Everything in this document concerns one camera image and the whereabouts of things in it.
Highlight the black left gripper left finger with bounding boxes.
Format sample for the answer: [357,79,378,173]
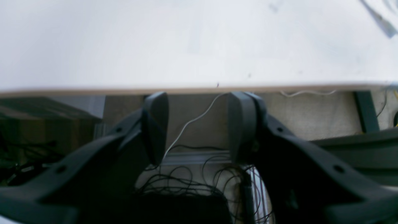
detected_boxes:
[1,92,169,224]

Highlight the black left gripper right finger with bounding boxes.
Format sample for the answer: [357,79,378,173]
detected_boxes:
[227,92,397,224]

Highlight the tangled black cables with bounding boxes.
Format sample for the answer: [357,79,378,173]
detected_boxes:
[134,145,274,224]

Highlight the thin white cable under table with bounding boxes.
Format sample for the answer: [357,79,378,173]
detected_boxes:
[162,93,230,162]

